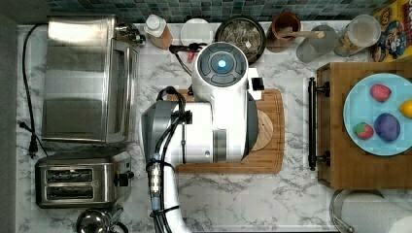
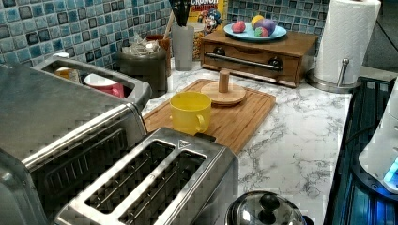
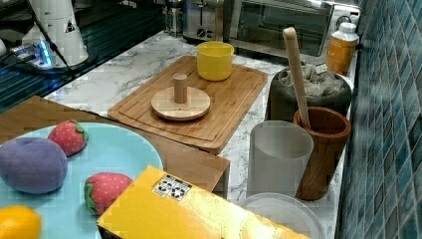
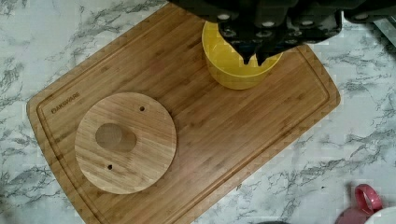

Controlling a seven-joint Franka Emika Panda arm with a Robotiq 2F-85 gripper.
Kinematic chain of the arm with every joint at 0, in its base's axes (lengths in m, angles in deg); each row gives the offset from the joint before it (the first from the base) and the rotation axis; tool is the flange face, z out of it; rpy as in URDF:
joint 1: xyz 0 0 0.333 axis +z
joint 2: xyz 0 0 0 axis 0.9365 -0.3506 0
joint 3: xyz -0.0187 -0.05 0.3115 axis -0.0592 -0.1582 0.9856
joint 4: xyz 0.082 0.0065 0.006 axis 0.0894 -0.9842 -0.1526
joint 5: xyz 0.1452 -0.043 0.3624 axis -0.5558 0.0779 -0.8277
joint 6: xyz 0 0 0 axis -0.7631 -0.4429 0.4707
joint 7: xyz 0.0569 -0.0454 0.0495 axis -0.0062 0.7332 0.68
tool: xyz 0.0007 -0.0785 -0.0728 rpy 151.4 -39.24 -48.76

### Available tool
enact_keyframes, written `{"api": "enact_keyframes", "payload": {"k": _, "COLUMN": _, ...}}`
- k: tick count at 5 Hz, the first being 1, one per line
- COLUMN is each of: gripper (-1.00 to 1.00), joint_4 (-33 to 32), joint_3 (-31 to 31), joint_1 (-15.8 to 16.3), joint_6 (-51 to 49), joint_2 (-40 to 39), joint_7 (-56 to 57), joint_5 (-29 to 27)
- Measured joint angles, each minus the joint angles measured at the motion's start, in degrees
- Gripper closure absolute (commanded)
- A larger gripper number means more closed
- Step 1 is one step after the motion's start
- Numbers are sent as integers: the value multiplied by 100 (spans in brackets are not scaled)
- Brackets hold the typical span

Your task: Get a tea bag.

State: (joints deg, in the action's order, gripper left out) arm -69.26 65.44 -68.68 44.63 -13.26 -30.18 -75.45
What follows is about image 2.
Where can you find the brown ceramic utensil jar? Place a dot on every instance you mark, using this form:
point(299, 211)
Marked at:
point(166, 45)

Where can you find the metal paper towel holder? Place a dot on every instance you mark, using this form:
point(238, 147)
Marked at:
point(338, 87)

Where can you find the yellow toy fruit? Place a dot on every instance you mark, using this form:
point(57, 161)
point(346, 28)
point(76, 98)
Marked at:
point(255, 19)

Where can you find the white paper towel roll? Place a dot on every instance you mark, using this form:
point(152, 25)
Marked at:
point(347, 32)

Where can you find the purple toy fruit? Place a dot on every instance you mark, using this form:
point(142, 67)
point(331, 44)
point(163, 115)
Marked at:
point(268, 24)

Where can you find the yellow plastic mug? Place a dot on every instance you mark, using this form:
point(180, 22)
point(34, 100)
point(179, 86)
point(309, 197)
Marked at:
point(190, 112)

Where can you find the grey plastic utensil cup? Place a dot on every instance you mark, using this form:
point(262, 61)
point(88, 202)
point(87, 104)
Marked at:
point(182, 45)

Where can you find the pink mug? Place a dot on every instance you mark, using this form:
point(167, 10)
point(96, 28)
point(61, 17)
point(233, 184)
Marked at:
point(105, 85)

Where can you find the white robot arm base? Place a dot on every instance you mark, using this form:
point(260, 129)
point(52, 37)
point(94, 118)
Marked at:
point(379, 157)

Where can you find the stainless steel toaster oven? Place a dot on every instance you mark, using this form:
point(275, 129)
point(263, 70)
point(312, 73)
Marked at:
point(58, 136)

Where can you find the wooden spatula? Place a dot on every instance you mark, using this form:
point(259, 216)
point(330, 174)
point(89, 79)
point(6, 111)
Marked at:
point(169, 25)

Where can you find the steel pot lid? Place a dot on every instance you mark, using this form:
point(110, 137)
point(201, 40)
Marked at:
point(264, 208)

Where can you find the black kitchen utensils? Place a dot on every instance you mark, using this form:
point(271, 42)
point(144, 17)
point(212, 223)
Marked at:
point(181, 9)

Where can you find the green red toy fruit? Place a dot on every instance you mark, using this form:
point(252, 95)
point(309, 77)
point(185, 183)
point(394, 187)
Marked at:
point(260, 32)

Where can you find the yellow cereal box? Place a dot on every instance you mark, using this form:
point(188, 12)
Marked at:
point(206, 17)

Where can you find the pile of tea bags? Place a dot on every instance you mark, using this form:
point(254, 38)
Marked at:
point(141, 46)

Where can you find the round wooden mug stand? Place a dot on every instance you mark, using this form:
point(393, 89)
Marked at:
point(223, 92)

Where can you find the light blue plate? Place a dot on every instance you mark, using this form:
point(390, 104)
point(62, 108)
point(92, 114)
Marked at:
point(248, 33)

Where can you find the silver two-slot toaster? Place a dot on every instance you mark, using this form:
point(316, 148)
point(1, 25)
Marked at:
point(170, 178)

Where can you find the yellow labelled jar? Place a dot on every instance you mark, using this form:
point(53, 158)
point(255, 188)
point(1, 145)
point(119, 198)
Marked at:
point(67, 72)

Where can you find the dark grey tea bag canister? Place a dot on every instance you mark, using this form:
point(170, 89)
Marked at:
point(150, 68)

